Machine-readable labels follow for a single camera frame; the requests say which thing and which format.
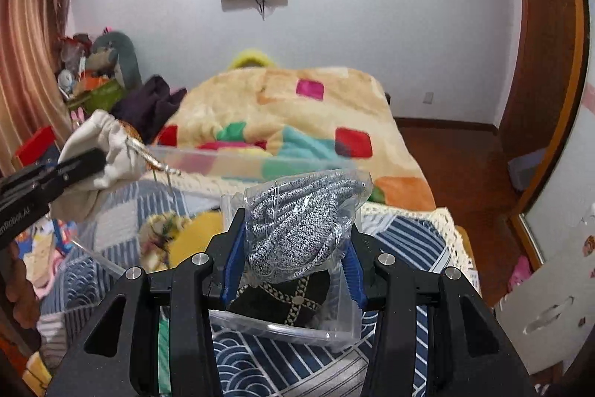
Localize yellow rectangular sponge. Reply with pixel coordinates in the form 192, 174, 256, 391
167, 211, 224, 268

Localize grey gloves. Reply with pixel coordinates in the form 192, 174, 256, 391
242, 169, 372, 286

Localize green knitted glove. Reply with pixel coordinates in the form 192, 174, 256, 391
157, 307, 171, 396

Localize person's left hand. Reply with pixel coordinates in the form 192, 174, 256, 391
5, 242, 40, 330

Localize red flat box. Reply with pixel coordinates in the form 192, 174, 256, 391
12, 126, 60, 169

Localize clear plastic storage box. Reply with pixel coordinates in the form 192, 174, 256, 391
74, 146, 372, 350

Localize blue white patterned tablecloth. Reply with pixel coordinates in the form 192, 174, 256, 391
37, 176, 477, 396

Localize green cardboard box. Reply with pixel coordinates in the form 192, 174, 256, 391
65, 79, 126, 115

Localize dark purple garment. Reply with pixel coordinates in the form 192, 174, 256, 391
110, 74, 187, 144

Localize colourful patchwork fleece blanket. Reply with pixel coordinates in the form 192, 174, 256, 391
156, 67, 436, 212

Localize grey plush toy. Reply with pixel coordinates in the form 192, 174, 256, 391
85, 30, 142, 91

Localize orange striped curtain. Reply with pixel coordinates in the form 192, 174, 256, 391
1, 0, 72, 175

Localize yellow green plush pillow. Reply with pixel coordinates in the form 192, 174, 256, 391
228, 48, 276, 70

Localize brown wooden door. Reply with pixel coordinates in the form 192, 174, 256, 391
499, 0, 589, 214

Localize black bag with chain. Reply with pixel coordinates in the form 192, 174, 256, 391
228, 271, 331, 327

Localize white wall socket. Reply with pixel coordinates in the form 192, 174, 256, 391
422, 92, 434, 105

